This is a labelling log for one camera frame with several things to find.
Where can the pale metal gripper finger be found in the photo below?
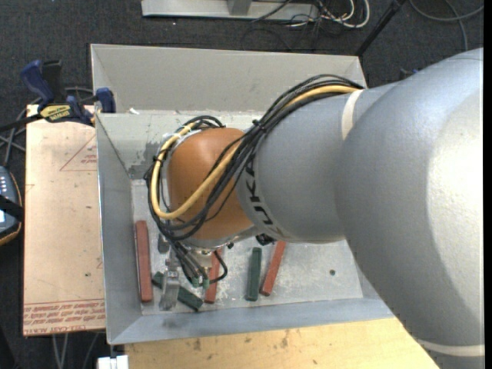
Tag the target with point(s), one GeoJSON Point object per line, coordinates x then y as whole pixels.
{"type": "Point", "coordinates": [163, 243]}
{"type": "Point", "coordinates": [169, 290]}

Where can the dark green flat block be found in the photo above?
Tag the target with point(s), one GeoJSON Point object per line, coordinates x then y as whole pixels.
{"type": "Point", "coordinates": [253, 275]}
{"type": "Point", "coordinates": [190, 299]}

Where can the red-brown flat block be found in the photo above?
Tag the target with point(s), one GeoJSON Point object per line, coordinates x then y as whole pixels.
{"type": "Point", "coordinates": [144, 261]}
{"type": "Point", "coordinates": [273, 269]}
{"type": "Point", "coordinates": [213, 283]}

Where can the brown cardboard board, red print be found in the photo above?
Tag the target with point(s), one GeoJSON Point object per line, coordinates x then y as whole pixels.
{"type": "Point", "coordinates": [61, 221]}

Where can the grey metal bin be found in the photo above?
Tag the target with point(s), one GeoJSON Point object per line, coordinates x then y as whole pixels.
{"type": "Point", "coordinates": [215, 83]}

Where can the black cylinder on white bracket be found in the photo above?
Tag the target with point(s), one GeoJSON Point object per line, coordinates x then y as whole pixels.
{"type": "Point", "coordinates": [265, 239]}

